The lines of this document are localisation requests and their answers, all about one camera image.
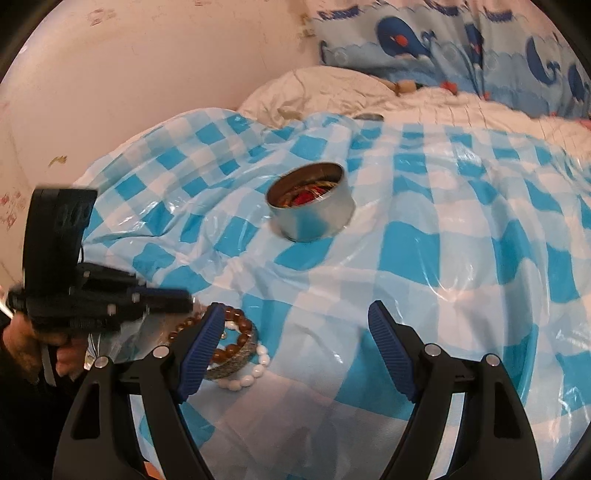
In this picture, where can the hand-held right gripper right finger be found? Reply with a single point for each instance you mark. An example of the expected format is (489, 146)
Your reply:
(392, 350)

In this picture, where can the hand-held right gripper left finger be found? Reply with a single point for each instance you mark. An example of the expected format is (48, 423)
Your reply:
(203, 350)

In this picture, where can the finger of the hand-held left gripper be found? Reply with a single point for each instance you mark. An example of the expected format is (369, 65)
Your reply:
(115, 277)
(161, 303)

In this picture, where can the silver patterned bangle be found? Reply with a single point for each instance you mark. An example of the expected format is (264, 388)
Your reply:
(240, 357)

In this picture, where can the round metal tin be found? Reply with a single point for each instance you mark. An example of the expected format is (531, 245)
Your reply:
(318, 217)

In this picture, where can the person's left hand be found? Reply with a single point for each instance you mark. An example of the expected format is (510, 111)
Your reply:
(23, 341)

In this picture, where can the blue white checked plastic cloth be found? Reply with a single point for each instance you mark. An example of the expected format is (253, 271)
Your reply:
(438, 230)

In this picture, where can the round metal lid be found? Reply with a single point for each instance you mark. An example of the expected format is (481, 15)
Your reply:
(370, 117)

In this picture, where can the white striped duvet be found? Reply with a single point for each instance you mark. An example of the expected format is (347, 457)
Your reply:
(314, 92)

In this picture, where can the small beige cylinder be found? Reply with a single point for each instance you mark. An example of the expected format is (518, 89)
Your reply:
(406, 87)

